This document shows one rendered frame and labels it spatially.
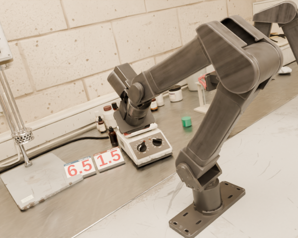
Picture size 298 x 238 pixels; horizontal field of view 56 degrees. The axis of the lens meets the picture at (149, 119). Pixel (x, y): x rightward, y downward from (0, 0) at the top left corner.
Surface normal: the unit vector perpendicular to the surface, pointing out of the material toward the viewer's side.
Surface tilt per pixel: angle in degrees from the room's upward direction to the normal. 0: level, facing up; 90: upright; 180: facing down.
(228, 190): 0
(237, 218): 0
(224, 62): 90
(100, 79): 90
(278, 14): 90
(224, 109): 97
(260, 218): 0
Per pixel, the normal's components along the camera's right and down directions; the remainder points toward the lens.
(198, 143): -0.71, 0.24
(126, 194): -0.19, -0.92
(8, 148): 0.61, 0.16
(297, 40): -0.47, 0.45
